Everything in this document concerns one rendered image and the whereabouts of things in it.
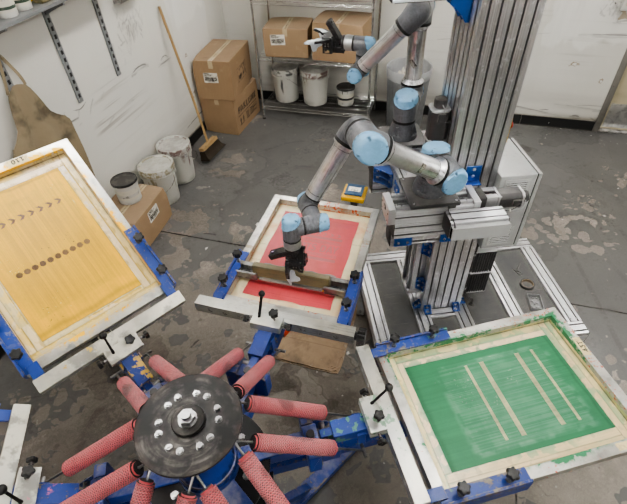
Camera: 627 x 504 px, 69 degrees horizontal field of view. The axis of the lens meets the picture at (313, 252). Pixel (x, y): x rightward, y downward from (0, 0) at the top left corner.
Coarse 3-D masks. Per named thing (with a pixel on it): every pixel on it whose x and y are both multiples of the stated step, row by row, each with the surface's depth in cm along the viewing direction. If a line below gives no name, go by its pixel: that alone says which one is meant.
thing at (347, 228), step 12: (336, 228) 237; (348, 228) 236; (348, 240) 230; (348, 252) 223; (312, 264) 218; (324, 264) 218; (336, 264) 218; (336, 276) 212; (300, 288) 208; (288, 300) 203; (300, 300) 202; (312, 300) 202; (324, 300) 202
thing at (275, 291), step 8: (280, 224) 241; (280, 232) 236; (272, 240) 232; (280, 240) 232; (272, 248) 228; (264, 256) 224; (280, 264) 219; (256, 280) 212; (248, 288) 209; (256, 288) 209; (264, 288) 208; (272, 288) 208; (280, 288) 208; (288, 288) 208; (264, 296) 205; (272, 296) 205; (280, 296) 205
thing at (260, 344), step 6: (258, 330) 181; (258, 336) 179; (264, 336) 179; (270, 336) 179; (252, 342) 177; (258, 342) 177; (264, 342) 177; (252, 348) 175; (258, 348) 175; (264, 348) 175; (252, 354) 173; (258, 354) 173; (264, 354) 175
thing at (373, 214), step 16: (272, 208) 245; (320, 208) 247; (336, 208) 244; (352, 208) 243; (368, 208) 242; (368, 224) 233; (256, 240) 227; (368, 240) 224; (256, 304) 197; (272, 304) 197; (336, 320) 189
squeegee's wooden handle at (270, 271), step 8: (256, 264) 205; (264, 264) 205; (256, 272) 207; (264, 272) 205; (272, 272) 204; (280, 272) 202; (296, 272) 200; (304, 272) 200; (312, 272) 200; (280, 280) 206; (304, 280) 201; (312, 280) 200; (320, 280) 198; (328, 280) 197
